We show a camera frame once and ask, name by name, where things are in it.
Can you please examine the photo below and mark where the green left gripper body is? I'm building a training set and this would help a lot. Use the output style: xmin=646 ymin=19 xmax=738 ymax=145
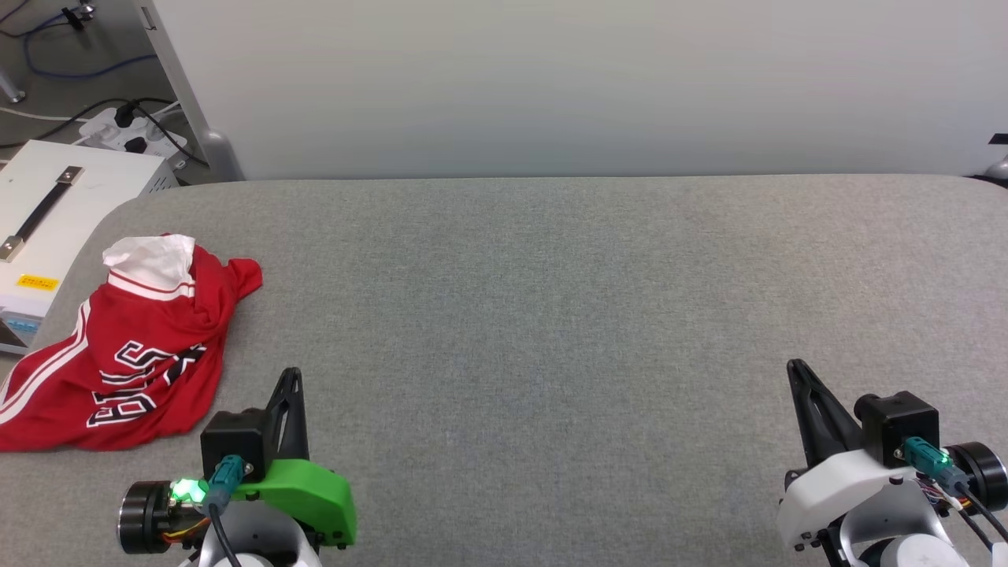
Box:
xmin=233 ymin=459 xmax=358 ymax=548

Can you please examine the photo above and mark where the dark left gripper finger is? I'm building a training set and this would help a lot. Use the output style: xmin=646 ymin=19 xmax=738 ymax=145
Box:
xmin=265 ymin=367 xmax=310 ymax=468

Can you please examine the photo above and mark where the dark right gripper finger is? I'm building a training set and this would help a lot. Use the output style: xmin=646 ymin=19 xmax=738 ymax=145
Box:
xmin=787 ymin=359 xmax=865 ymax=471

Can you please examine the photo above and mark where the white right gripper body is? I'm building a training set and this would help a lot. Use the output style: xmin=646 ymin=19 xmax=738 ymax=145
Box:
xmin=776 ymin=447 xmax=947 ymax=552

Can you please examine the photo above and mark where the red basketball jersey white trim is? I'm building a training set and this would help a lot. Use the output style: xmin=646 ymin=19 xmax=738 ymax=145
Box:
xmin=0 ymin=233 xmax=264 ymax=453

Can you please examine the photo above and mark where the white power strip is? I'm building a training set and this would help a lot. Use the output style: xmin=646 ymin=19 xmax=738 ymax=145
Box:
xmin=77 ymin=106 xmax=190 ymax=171

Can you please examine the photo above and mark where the white partition panel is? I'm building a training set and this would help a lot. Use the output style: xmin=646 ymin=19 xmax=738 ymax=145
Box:
xmin=132 ymin=0 xmax=1008 ymax=183

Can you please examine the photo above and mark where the black cable teal plug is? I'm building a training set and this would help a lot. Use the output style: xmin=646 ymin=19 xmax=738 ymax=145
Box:
xmin=901 ymin=436 xmax=1008 ymax=546
xmin=205 ymin=454 xmax=246 ymax=567

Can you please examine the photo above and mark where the white equipment box black handle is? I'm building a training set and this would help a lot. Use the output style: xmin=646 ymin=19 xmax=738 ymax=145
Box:
xmin=0 ymin=139 xmax=181 ymax=357

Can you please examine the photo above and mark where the black floor cable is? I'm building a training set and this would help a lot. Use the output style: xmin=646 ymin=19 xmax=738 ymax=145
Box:
xmin=0 ymin=98 xmax=210 ymax=168

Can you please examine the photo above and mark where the blue floor cable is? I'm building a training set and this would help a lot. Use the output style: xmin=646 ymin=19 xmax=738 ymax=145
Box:
xmin=22 ymin=14 xmax=160 ymax=81

